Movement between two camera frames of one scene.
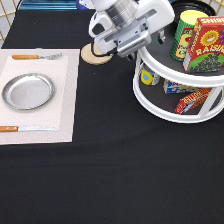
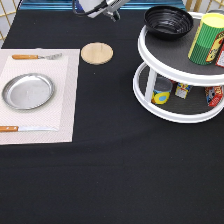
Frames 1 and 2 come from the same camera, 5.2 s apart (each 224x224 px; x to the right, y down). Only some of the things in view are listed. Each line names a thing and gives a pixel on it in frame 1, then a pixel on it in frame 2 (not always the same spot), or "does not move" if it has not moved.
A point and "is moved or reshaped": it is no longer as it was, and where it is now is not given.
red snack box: [192, 99] to [214, 95]
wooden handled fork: [34, 56] does not move
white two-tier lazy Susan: [166, 90] does not move
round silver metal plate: [27, 90] does not move
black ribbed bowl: [179, 7] is moved or reshaped
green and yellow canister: [184, 33] to [208, 40]
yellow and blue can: [149, 78] to [162, 89]
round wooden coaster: [89, 56] does not move
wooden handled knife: [20, 128] does not move
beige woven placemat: [63, 71] does not move
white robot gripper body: [152, 18] to [112, 9]
